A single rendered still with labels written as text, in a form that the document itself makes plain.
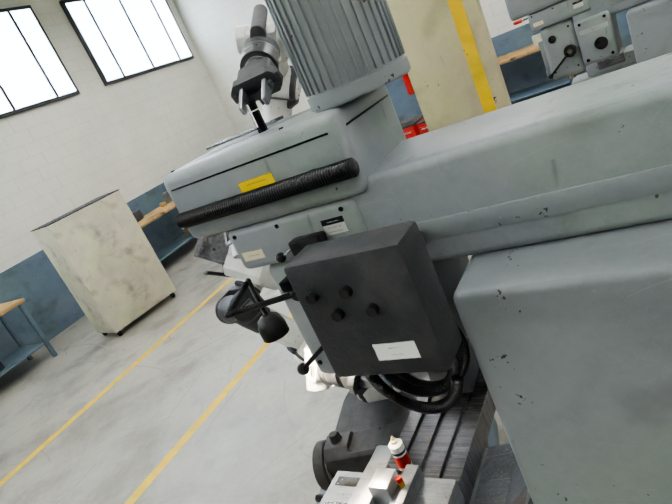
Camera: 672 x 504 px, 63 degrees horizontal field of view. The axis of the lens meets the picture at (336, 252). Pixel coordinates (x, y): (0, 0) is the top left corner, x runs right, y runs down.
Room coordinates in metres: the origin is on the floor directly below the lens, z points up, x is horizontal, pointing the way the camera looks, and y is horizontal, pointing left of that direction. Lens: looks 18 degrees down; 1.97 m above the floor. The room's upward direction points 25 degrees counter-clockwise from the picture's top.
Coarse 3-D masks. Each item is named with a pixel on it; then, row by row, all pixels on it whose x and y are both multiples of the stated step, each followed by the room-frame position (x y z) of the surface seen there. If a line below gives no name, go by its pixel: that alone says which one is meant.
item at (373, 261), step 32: (416, 224) 0.72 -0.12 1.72; (320, 256) 0.75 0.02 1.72; (352, 256) 0.71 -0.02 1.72; (384, 256) 0.68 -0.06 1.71; (416, 256) 0.69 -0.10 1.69; (320, 288) 0.75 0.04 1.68; (352, 288) 0.72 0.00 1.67; (384, 288) 0.69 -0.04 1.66; (416, 288) 0.67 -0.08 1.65; (320, 320) 0.76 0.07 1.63; (352, 320) 0.73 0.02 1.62; (384, 320) 0.70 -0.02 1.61; (416, 320) 0.67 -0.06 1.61; (448, 320) 0.71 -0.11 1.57; (352, 352) 0.75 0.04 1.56; (384, 352) 0.71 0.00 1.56; (416, 352) 0.69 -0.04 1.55; (448, 352) 0.68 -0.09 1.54
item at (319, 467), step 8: (320, 440) 1.98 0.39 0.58; (320, 448) 1.91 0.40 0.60; (312, 456) 1.90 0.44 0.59; (320, 456) 1.88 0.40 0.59; (312, 464) 1.87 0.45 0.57; (320, 464) 1.86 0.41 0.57; (320, 472) 1.84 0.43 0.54; (328, 472) 1.89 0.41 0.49; (320, 480) 1.84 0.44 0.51; (328, 480) 1.84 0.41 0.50
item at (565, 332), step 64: (512, 256) 0.83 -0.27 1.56; (576, 256) 0.74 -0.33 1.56; (640, 256) 0.66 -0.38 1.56; (512, 320) 0.74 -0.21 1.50; (576, 320) 0.69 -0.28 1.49; (640, 320) 0.64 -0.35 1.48; (512, 384) 0.77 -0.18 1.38; (576, 384) 0.71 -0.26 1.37; (640, 384) 0.66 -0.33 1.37; (512, 448) 0.80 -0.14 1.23; (576, 448) 0.73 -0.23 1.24; (640, 448) 0.67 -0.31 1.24
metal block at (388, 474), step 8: (376, 472) 1.09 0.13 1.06; (384, 472) 1.08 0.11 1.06; (392, 472) 1.07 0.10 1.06; (376, 480) 1.07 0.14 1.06; (384, 480) 1.06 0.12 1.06; (392, 480) 1.05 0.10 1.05; (368, 488) 1.06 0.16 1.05; (376, 488) 1.04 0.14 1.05; (384, 488) 1.03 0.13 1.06; (392, 488) 1.04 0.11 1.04; (376, 496) 1.05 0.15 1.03; (384, 496) 1.04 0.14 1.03; (392, 496) 1.03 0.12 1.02
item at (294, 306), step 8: (272, 264) 1.16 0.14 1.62; (280, 264) 1.14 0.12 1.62; (272, 272) 1.16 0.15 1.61; (280, 272) 1.14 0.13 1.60; (280, 280) 1.15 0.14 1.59; (280, 288) 1.16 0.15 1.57; (296, 296) 1.13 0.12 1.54; (288, 304) 1.16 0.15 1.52; (296, 304) 1.14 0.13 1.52; (296, 312) 1.15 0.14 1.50; (304, 312) 1.14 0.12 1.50; (296, 320) 1.16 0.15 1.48; (304, 320) 1.14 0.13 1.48; (304, 328) 1.15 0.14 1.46; (312, 328) 1.14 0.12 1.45; (304, 336) 1.16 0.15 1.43; (312, 336) 1.14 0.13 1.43; (312, 344) 1.15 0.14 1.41; (320, 344) 1.14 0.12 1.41; (312, 352) 1.16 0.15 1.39; (320, 360) 1.15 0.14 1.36; (328, 360) 1.14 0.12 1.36; (320, 368) 1.16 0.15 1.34; (328, 368) 1.14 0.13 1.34
